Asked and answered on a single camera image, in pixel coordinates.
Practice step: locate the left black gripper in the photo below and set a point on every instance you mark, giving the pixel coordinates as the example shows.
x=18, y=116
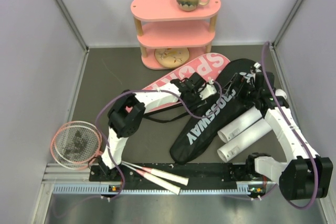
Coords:
x=198, y=101

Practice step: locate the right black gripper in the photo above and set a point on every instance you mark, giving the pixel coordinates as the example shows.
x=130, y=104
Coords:
x=244, y=82

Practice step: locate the black Crossway racket bag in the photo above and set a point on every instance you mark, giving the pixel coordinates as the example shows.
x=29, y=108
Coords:
x=198, y=134

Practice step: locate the pink racket bag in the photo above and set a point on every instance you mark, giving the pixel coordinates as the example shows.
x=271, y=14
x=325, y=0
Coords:
x=183, y=77

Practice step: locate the white shuttlecock tube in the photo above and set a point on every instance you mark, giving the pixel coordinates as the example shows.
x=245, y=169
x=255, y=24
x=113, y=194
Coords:
x=244, y=140
x=242, y=123

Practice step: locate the pink badminton racket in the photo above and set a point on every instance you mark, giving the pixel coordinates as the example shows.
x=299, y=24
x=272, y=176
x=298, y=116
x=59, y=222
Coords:
x=73, y=142

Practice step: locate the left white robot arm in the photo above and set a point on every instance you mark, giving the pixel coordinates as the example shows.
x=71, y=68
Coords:
x=119, y=132

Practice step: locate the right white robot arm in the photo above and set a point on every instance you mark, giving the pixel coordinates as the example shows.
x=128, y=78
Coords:
x=304, y=174

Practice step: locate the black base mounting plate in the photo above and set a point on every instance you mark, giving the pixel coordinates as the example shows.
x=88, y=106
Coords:
x=191, y=176

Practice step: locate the pink three-tier shelf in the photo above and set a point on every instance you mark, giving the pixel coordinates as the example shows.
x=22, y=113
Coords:
x=162, y=24

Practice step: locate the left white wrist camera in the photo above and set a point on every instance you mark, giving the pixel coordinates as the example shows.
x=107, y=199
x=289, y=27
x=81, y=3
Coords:
x=207, y=90

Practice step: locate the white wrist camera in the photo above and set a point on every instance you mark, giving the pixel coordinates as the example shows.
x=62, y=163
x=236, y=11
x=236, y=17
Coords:
x=256, y=68
x=207, y=90

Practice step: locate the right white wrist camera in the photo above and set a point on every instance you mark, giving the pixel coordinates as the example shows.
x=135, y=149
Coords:
x=256, y=68

